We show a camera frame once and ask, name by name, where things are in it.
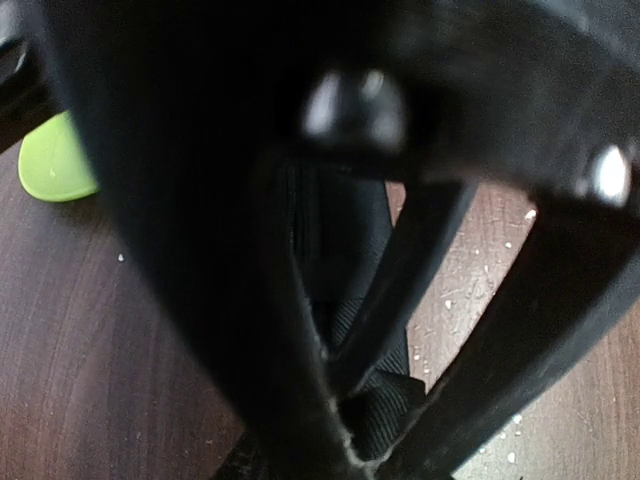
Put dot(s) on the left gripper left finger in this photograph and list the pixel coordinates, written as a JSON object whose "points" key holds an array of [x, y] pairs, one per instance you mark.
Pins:
{"points": [[186, 110]]}

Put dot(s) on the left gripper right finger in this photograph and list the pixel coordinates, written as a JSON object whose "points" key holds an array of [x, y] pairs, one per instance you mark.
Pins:
{"points": [[542, 96]]}

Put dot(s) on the black necktie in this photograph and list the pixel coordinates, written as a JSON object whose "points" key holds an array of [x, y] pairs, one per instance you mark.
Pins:
{"points": [[353, 276]]}

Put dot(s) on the green plate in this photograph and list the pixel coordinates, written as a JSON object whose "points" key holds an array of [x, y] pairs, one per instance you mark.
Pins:
{"points": [[52, 165]]}

